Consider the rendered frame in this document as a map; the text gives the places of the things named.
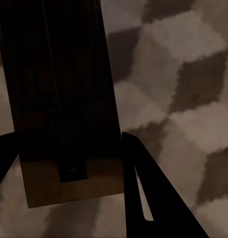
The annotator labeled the mousetrap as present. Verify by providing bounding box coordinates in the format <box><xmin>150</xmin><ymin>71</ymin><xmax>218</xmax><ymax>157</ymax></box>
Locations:
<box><xmin>0</xmin><ymin>0</ymin><xmax>124</xmax><ymax>209</ymax></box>

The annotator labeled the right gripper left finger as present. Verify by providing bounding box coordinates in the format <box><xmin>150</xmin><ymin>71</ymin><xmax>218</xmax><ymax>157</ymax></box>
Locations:
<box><xmin>0</xmin><ymin>132</ymin><xmax>18</xmax><ymax>183</ymax></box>

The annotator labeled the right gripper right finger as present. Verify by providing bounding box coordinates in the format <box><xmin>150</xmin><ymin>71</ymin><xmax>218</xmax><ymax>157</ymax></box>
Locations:
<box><xmin>121</xmin><ymin>132</ymin><xmax>209</xmax><ymax>238</ymax></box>

